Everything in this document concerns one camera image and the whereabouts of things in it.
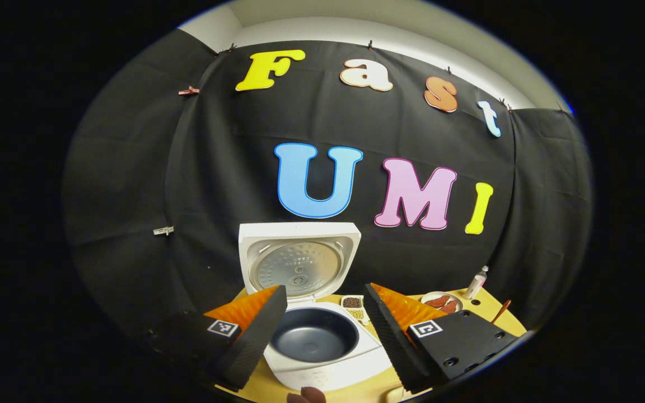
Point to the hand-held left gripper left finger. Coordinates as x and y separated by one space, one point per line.
258 341

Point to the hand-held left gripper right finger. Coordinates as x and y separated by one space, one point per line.
392 341

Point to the white rice cooker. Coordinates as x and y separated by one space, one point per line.
328 372

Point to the brown wooden spoon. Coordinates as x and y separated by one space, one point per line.
501 311

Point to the white divided dish of grains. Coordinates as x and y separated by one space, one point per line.
352 302

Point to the white round plate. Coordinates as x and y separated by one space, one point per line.
429 296

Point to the red meat slice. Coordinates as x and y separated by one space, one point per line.
437 301
450 307

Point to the clear bottle with pink label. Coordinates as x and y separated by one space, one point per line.
475 286

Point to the white clothes peg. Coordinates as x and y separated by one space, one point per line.
163 230

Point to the black backdrop cloth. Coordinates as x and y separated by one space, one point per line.
216 168

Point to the brown clothes peg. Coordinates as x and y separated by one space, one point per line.
188 90

